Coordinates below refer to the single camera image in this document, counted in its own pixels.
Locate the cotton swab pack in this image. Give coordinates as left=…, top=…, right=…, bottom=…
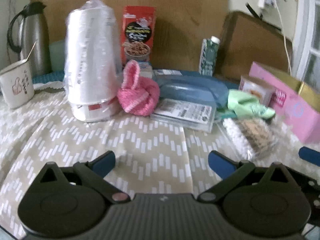
left=222, top=118, right=277, bottom=161

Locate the pink knitted cloth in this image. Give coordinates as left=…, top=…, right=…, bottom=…
left=117, top=60, right=160, bottom=116

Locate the pink tin box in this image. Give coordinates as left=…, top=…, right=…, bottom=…
left=249, top=62, right=319, bottom=144

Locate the beige patterned tablecloth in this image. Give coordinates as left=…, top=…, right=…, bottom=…
left=0, top=80, right=320, bottom=239

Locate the clear pack with barcode label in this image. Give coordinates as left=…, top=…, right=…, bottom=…
left=150, top=99, right=216, bottom=133

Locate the light green cloth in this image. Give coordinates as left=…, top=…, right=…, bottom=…
left=227, top=89, right=276, bottom=119

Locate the small round paper can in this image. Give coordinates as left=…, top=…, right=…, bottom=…
left=239, top=75, right=276, bottom=107

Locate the teal woven placemat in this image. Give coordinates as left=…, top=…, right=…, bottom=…
left=32, top=70, right=65, bottom=84

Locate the small blue-white box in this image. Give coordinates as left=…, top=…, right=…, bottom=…
left=138, top=62, right=153, bottom=79

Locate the white enamel mug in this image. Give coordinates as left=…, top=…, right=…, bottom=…
left=1, top=59, right=34, bottom=109

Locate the bagged stack of paper cups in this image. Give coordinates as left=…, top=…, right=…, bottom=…
left=64, top=0, right=122, bottom=122

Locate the small white tissue pack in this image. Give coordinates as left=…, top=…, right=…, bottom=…
left=152, top=69, right=182, bottom=79

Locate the green-white drink carton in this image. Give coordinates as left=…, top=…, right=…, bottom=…
left=199, top=36, right=220, bottom=76

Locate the light green plastic cup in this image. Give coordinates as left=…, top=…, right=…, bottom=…
left=49, top=40, right=66, bottom=72

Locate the red snack pouch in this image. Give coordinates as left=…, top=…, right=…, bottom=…
left=121, top=5, right=156, bottom=65

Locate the white frosted window frame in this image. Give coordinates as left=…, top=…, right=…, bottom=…
left=292, top=0, right=319, bottom=89

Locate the steel thermos with black handle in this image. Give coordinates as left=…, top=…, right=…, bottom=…
left=7, top=2, right=52, bottom=77

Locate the white charger cable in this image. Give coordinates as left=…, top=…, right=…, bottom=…
left=269, top=0, right=293, bottom=77

